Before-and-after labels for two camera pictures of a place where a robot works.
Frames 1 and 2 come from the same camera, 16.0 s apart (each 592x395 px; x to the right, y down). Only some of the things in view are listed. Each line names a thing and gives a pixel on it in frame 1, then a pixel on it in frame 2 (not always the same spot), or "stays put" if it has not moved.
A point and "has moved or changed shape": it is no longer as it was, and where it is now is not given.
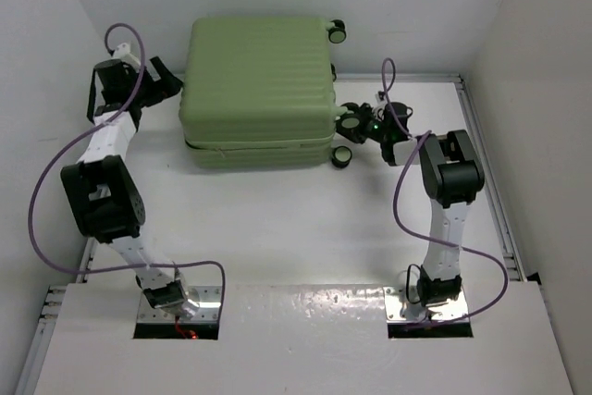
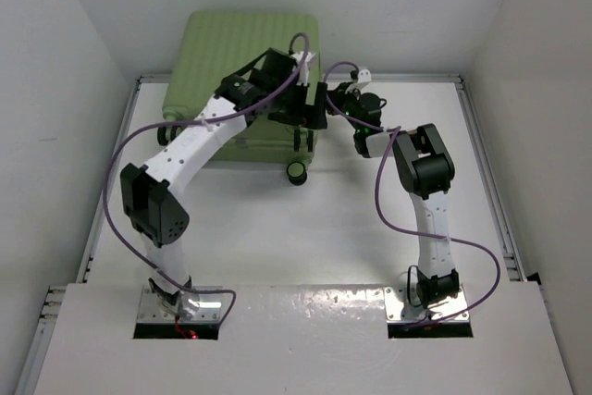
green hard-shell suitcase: (258, 92) has moved or changed shape
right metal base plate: (438, 313) stays put
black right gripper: (351, 125) → (335, 97)
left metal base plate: (208, 311) stays put
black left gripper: (167, 85) → (304, 115)
